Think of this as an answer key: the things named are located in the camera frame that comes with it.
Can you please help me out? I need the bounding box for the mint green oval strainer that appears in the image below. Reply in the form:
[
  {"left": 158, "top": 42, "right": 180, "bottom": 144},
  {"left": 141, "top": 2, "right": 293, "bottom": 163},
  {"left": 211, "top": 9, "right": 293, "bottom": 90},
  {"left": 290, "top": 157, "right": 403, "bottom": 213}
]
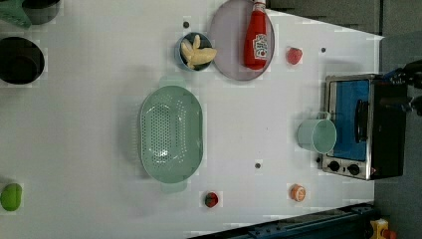
[{"left": 138, "top": 76, "right": 204, "bottom": 193}]

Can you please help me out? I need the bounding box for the small blue bowl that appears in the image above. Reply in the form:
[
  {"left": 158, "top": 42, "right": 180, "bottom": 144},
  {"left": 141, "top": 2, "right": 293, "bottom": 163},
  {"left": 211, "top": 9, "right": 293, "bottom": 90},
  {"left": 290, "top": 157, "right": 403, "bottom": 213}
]
[{"left": 174, "top": 32, "right": 213, "bottom": 72}]

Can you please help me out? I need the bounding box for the yellow toy chicken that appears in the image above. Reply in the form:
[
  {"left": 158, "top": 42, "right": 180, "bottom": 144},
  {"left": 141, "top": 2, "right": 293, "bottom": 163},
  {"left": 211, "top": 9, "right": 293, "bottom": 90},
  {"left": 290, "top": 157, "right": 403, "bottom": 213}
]
[{"left": 180, "top": 34, "right": 217, "bottom": 70}]

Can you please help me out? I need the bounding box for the dark red toy strawberry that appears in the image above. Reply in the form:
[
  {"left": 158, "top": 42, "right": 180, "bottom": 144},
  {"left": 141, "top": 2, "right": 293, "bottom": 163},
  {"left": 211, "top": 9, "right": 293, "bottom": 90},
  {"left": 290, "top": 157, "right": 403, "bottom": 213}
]
[{"left": 204, "top": 192, "right": 219, "bottom": 208}]

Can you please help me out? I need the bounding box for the red ketchup bottle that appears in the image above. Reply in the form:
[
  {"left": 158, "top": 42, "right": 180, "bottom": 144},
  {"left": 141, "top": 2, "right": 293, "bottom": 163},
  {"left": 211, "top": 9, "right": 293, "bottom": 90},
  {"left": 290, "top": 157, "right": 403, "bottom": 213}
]
[{"left": 244, "top": 0, "right": 268, "bottom": 70}]

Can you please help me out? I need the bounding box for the grey round plate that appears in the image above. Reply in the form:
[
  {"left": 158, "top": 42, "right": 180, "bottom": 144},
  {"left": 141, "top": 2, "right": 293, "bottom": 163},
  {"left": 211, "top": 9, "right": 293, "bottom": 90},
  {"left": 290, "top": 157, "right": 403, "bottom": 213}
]
[{"left": 208, "top": 0, "right": 275, "bottom": 81}]

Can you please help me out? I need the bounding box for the orange slice toy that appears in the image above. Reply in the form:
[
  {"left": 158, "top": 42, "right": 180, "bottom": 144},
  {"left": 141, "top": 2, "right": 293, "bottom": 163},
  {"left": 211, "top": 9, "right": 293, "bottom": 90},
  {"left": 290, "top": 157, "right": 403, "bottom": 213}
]
[{"left": 290, "top": 184, "right": 307, "bottom": 202}]

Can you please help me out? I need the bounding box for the large black cup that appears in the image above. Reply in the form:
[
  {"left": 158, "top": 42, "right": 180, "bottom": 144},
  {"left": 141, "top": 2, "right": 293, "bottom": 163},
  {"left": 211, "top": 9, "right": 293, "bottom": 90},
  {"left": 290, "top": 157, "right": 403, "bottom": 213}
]
[{"left": 0, "top": 37, "right": 45, "bottom": 85}]

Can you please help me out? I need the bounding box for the small black cup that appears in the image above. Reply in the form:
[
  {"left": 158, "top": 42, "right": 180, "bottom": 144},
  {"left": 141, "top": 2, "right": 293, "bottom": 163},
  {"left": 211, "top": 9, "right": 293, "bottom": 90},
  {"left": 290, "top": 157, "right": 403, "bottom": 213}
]
[{"left": 22, "top": 0, "right": 62, "bottom": 25}]

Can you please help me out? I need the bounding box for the green toy pear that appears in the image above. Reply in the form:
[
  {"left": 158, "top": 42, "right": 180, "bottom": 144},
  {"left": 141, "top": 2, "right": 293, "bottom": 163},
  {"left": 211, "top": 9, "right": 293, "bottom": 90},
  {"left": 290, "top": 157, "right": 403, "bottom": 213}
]
[{"left": 0, "top": 183, "right": 23, "bottom": 211}]

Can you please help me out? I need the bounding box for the blue metal frame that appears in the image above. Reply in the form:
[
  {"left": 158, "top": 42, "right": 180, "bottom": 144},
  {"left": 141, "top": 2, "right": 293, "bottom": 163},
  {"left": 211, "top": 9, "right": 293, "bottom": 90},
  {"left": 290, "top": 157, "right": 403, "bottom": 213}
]
[{"left": 190, "top": 203, "right": 380, "bottom": 239}]

